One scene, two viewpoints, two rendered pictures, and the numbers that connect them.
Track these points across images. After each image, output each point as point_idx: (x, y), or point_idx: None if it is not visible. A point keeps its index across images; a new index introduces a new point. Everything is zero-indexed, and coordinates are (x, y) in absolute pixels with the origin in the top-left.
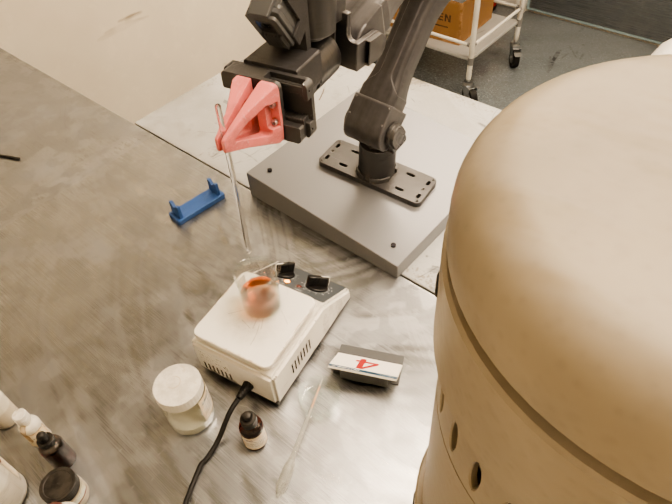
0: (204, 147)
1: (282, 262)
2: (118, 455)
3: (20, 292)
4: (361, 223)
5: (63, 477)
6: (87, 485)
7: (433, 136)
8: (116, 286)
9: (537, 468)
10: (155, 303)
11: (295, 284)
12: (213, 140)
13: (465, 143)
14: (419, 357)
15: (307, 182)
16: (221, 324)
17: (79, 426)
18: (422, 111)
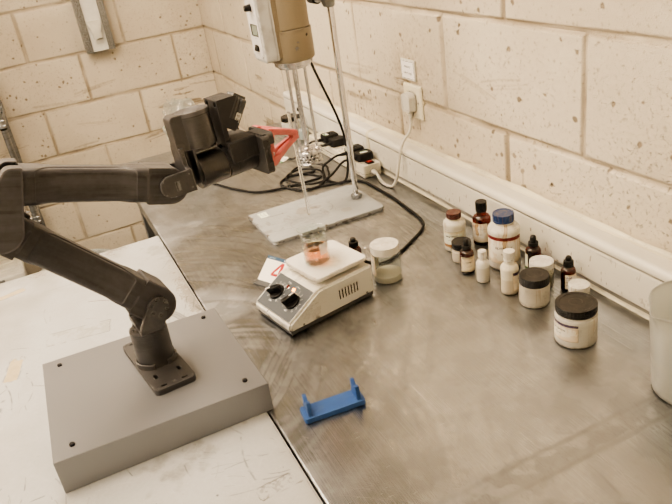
0: (290, 493)
1: (287, 321)
2: (435, 269)
3: (521, 363)
4: (209, 332)
5: (458, 242)
6: (452, 258)
7: (71, 388)
8: (429, 351)
9: None
10: (398, 334)
11: (289, 289)
12: (273, 502)
13: (56, 377)
14: (245, 282)
15: (221, 366)
16: (347, 256)
17: (459, 282)
18: (14, 469)
